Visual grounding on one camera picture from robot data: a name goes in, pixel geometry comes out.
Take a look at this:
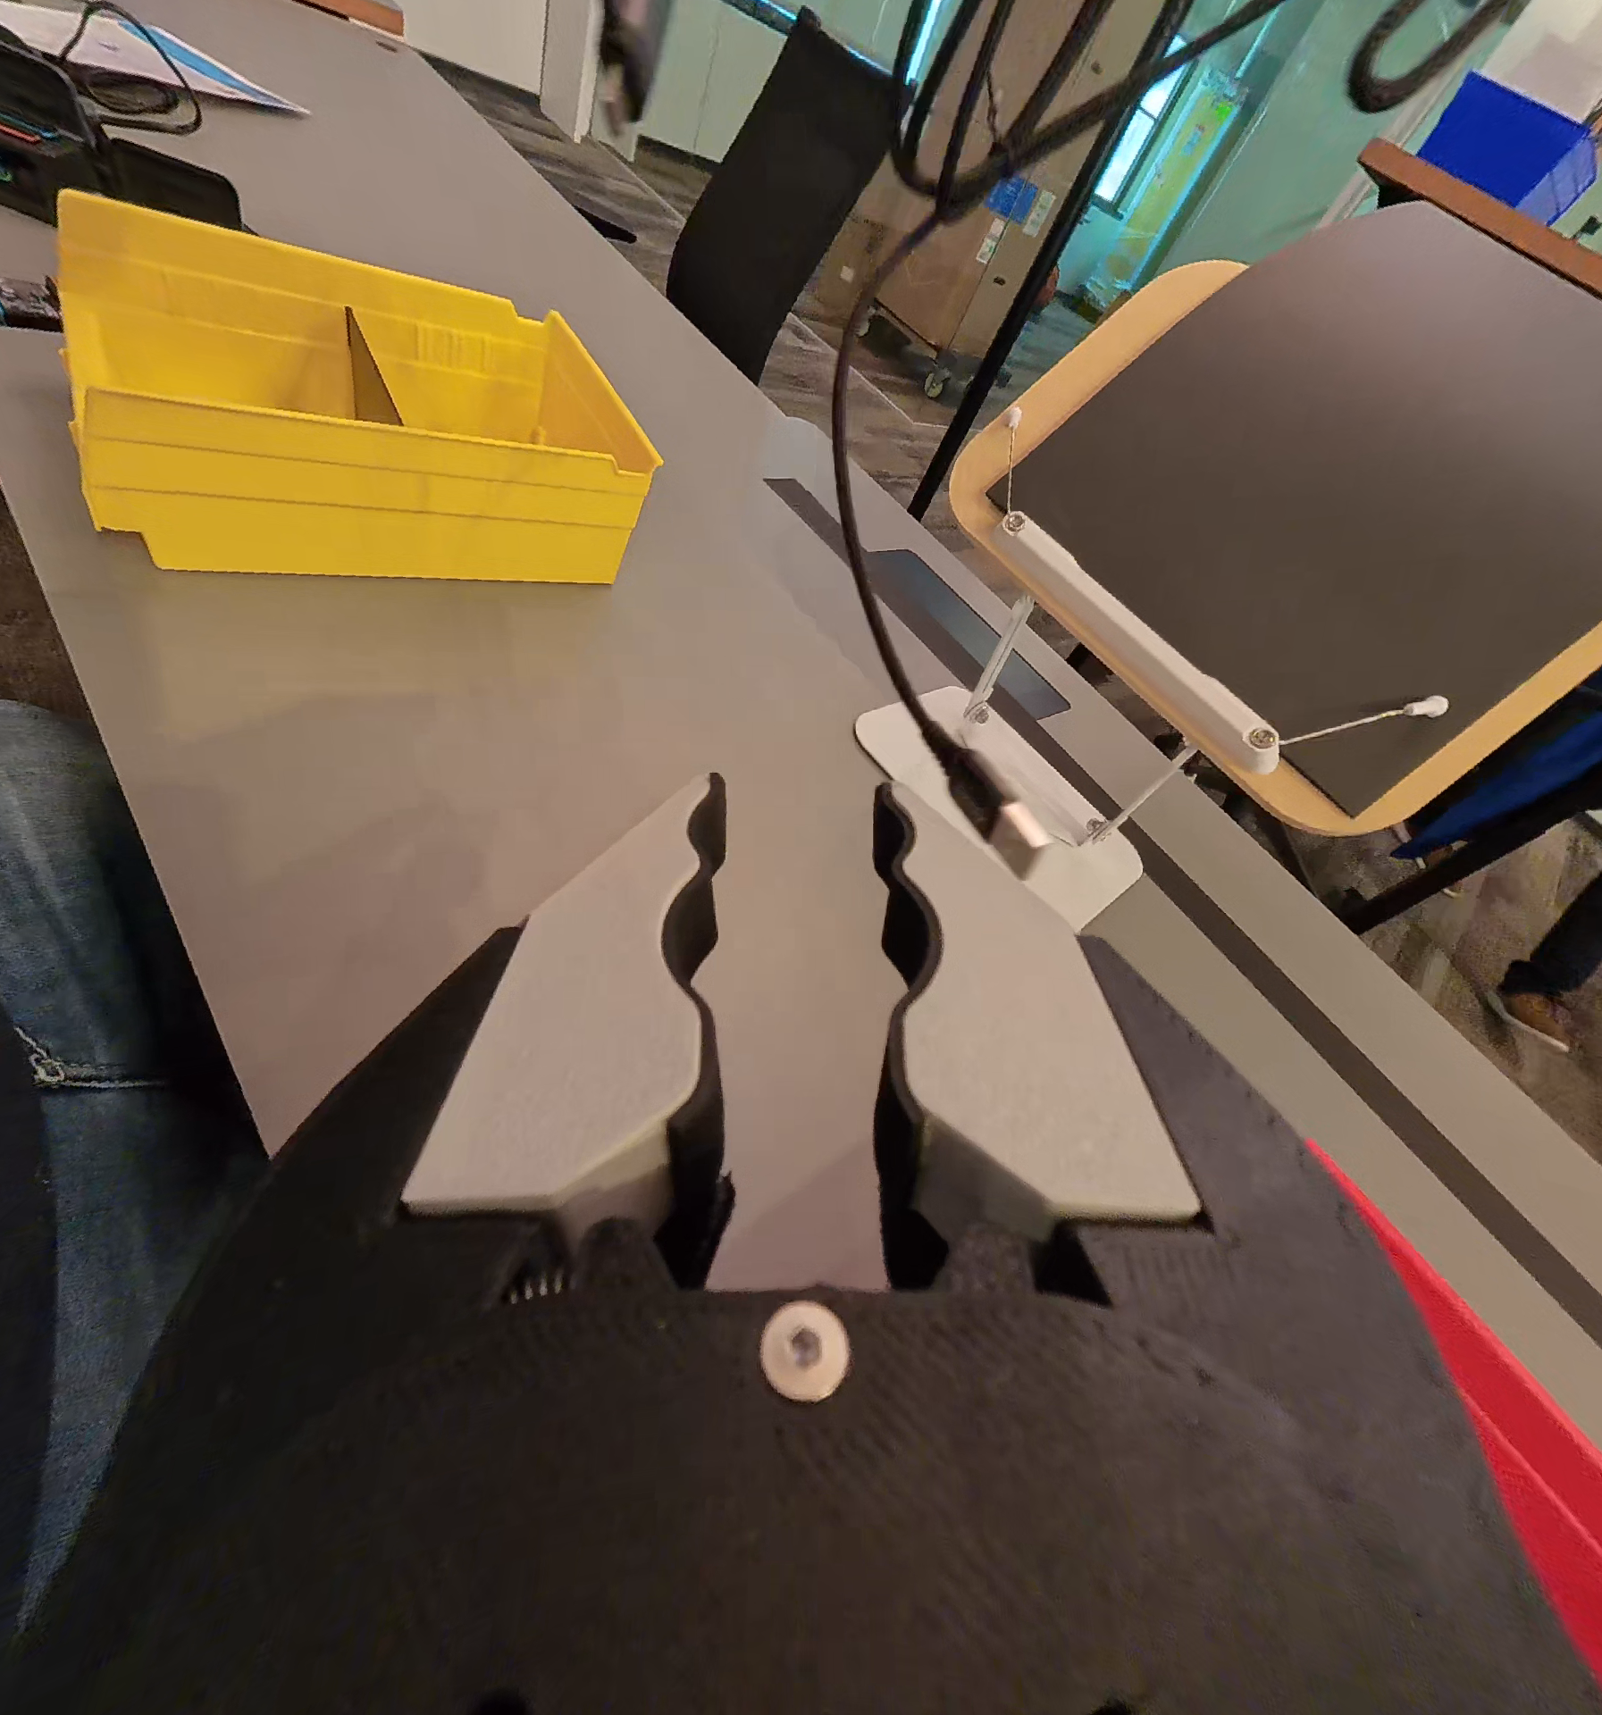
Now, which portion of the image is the wooden-edged black board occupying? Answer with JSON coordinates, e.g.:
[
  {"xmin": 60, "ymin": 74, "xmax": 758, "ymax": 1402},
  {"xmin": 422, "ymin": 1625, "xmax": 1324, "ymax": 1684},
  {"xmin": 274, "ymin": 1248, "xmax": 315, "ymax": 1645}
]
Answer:
[{"xmin": 950, "ymin": 199, "xmax": 1602, "ymax": 831}]

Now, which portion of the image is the person's jeans leg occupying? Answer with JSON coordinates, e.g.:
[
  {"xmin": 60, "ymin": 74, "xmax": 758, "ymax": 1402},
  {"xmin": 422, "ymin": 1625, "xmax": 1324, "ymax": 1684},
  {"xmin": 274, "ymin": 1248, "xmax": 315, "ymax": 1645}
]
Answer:
[{"xmin": 0, "ymin": 694, "xmax": 267, "ymax": 1609}]

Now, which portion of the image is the black tilted panel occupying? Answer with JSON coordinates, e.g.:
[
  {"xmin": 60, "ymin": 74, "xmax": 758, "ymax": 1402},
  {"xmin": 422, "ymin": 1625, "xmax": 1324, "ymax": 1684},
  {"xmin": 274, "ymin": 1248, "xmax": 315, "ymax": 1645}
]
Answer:
[{"xmin": 665, "ymin": 4, "xmax": 912, "ymax": 382}]

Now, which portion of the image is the white blue printed paper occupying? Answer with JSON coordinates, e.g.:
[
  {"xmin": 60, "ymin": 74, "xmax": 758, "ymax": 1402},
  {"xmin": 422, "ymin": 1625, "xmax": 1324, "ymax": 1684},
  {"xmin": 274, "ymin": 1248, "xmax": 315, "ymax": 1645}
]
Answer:
[{"xmin": 0, "ymin": 0, "xmax": 309, "ymax": 117}]

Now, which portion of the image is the black charger cable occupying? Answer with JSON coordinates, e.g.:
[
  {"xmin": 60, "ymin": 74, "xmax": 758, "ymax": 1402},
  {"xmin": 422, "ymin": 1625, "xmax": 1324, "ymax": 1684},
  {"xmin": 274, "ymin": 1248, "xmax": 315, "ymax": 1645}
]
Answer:
[{"xmin": 53, "ymin": 0, "xmax": 200, "ymax": 135}]

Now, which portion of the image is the blue plastic bin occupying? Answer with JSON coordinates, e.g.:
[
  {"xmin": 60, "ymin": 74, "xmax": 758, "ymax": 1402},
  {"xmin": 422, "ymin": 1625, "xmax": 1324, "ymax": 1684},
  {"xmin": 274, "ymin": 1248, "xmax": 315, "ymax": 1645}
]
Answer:
[{"xmin": 1416, "ymin": 69, "xmax": 1599, "ymax": 220}]

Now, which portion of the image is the black braided usb-c cable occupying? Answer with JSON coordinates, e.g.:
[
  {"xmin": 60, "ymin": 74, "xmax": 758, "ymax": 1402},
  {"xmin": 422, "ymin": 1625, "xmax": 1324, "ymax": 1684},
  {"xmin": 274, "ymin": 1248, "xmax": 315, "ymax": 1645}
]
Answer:
[{"xmin": 829, "ymin": 0, "xmax": 1524, "ymax": 883}]

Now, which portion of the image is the black battery charger case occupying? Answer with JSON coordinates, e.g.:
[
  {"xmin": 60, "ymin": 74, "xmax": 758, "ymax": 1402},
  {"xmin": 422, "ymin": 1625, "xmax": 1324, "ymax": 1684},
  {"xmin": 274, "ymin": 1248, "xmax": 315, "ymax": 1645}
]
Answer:
[{"xmin": 0, "ymin": 14, "xmax": 111, "ymax": 220}]

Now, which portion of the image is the red plastic bin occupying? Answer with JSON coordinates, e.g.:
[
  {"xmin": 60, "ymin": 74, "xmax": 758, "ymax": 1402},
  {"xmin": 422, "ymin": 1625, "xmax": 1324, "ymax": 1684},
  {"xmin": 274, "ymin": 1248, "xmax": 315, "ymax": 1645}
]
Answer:
[{"xmin": 1306, "ymin": 1135, "xmax": 1602, "ymax": 1715}]

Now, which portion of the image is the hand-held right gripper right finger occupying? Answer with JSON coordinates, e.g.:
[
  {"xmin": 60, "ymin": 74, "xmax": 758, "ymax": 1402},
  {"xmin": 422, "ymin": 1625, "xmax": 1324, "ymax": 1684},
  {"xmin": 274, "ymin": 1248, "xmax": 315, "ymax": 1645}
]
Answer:
[{"xmin": 873, "ymin": 782, "xmax": 1217, "ymax": 1267}]

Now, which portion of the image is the black pole stand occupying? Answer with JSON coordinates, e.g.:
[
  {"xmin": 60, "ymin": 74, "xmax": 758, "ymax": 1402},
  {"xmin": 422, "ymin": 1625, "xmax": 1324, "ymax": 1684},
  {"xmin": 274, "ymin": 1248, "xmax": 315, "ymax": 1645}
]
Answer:
[{"xmin": 905, "ymin": 0, "xmax": 1193, "ymax": 518}]

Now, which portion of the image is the black flat box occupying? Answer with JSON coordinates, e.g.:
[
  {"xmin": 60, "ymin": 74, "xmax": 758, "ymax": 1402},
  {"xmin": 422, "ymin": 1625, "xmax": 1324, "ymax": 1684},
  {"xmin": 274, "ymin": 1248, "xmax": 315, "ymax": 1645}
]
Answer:
[{"xmin": 102, "ymin": 130, "xmax": 240, "ymax": 232}]

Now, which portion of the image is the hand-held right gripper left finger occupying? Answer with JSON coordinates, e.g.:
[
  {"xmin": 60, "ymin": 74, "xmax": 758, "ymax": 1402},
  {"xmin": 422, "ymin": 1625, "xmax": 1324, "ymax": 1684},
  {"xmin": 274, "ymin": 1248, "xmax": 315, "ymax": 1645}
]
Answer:
[{"xmin": 399, "ymin": 770, "xmax": 725, "ymax": 1260}]

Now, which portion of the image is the yellow plastic bin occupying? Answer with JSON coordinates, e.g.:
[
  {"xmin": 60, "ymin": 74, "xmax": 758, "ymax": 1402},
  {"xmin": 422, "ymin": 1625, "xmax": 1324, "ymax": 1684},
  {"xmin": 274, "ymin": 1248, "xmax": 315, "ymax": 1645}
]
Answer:
[{"xmin": 53, "ymin": 188, "xmax": 665, "ymax": 589}]

